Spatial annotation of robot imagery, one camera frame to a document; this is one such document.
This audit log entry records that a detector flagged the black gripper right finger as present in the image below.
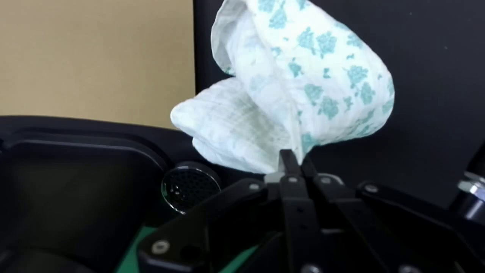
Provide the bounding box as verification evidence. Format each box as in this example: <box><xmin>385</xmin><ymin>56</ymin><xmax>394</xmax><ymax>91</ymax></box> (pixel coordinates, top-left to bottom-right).
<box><xmin>302</xmin><ymin>158</ymin><xmax>485</xmax><ymax>273</ymax></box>

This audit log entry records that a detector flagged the large black machine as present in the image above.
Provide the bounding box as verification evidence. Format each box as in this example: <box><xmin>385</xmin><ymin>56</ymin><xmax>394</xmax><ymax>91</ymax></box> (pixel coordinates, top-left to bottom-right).
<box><xmin>0</xmin><ymin>114</ymin><xmax>264</xmax><ymax>273</ymax></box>

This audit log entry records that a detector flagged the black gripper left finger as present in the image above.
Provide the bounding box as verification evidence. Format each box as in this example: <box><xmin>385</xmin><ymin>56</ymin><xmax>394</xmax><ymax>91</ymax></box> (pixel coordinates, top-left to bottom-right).
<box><xmin>136</xmin><ymin>147</ymin><xmax>324</xmax><ymax>273</ymax></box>

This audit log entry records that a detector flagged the small round black cap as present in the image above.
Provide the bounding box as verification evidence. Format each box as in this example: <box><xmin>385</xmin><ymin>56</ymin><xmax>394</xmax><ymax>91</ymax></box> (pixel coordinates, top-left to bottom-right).
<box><xmin>159</xmin><ymin>161</ymin><xmax>224</xmax><ymax>214</ymax></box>

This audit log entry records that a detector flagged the white floral cloth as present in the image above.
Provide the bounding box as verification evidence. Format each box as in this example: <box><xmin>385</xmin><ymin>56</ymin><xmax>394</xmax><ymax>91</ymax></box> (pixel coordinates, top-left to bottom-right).
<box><xmin>168</xmin><ymin>0</ymin><xmax>397</xmax><ymax>176</ymax></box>

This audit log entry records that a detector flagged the tan cardboard sheet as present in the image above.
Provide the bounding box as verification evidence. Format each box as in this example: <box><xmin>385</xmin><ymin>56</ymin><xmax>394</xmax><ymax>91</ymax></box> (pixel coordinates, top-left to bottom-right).
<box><xmin>0</xmin><ymin>0</ymin><xmax>197</xmax><ymax>130</ymax></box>

